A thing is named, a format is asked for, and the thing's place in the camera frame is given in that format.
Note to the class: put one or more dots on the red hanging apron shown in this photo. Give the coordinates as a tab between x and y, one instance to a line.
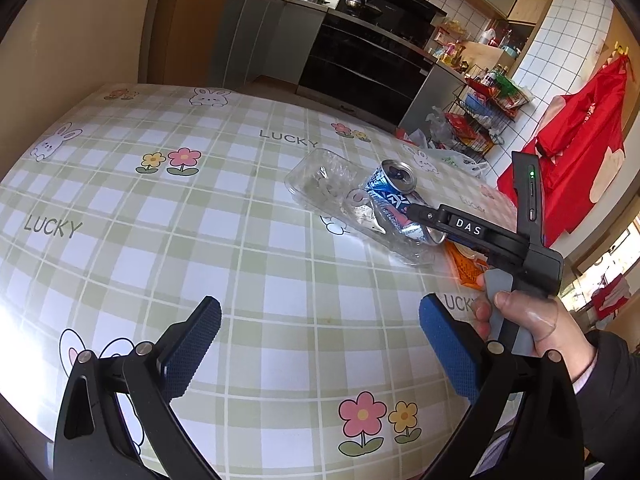
580	146

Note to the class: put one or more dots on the crushed blue soda can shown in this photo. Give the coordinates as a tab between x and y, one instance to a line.
392	187

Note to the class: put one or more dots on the green plaid bunny tablecloth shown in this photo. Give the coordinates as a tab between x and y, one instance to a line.
142	200

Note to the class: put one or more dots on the wire snack rack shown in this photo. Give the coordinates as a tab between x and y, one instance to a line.
486	104

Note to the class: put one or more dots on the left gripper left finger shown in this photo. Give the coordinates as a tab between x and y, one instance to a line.
115	420

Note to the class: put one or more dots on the orange snack packet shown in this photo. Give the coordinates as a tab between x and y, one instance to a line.
469	266

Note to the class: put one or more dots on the white shopping bag on floor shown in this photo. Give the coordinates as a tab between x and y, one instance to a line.
465	163

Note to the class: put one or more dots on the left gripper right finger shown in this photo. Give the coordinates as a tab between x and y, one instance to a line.
545	440

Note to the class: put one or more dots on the black oven stove unit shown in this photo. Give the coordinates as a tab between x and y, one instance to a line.
369	57

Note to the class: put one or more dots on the grey kitchen cabinets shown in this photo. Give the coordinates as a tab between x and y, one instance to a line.
271	38

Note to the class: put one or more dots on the cardboard box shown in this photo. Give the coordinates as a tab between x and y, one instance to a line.
481	58

